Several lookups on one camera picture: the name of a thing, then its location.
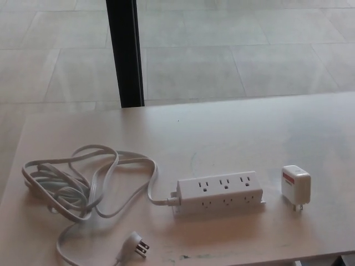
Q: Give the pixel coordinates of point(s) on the white angled three-prong plug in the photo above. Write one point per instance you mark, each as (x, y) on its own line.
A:
(136, 243)

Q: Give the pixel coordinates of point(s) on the white cube charger adapter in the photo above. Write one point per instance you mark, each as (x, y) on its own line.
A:
(296, 185)

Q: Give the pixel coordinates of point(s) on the white six-outlet power strip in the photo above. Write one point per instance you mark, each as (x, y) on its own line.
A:
(219, 194)

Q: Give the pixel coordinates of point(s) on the black vertical window frame post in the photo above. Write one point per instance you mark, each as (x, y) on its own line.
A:
(126, 55)

